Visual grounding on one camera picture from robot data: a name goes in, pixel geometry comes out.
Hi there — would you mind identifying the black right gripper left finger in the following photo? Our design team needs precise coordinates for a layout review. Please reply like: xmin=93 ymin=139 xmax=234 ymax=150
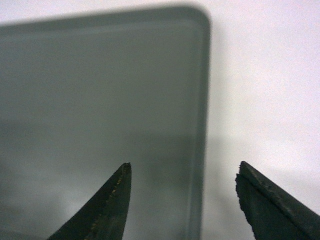
xmin=49 ymin=163 xmax=132 ymax=240

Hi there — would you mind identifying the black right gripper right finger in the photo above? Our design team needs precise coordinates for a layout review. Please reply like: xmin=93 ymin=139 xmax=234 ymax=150
xmin=236 ymin=161 xmax=320 ymax=240

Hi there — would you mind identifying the grey rectangular serving tray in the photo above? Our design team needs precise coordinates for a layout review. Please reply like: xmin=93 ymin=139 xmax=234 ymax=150
xmin=0 ymin=6 xmax=210 ymax=240

